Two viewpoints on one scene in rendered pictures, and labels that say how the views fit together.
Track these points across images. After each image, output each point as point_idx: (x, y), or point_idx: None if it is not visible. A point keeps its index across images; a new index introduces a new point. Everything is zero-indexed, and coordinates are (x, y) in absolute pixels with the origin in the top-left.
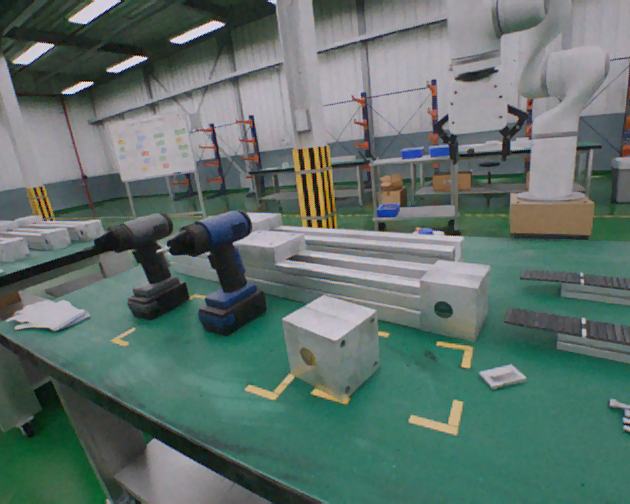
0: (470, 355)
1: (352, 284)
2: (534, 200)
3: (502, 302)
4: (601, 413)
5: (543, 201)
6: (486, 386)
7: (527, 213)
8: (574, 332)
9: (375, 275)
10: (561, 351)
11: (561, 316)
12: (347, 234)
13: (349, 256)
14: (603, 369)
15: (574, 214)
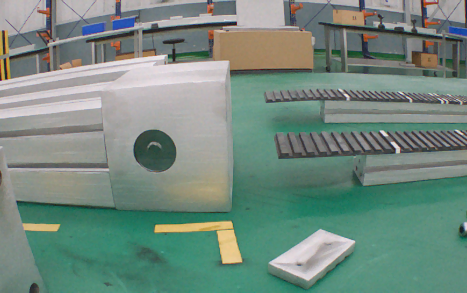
0: (232, 237)
1: None
2: (246, 28)
3: (249, 142)
4: (461, 249)
5: (257, 29)
6: (292, 285)
7: (241, 43)
8: (386, 147)
9: (23, 109)
10: (370, 187)
11: (356, 132)
12: (1, 85)
13: None
14: (424, 193)
15: (293, 44)
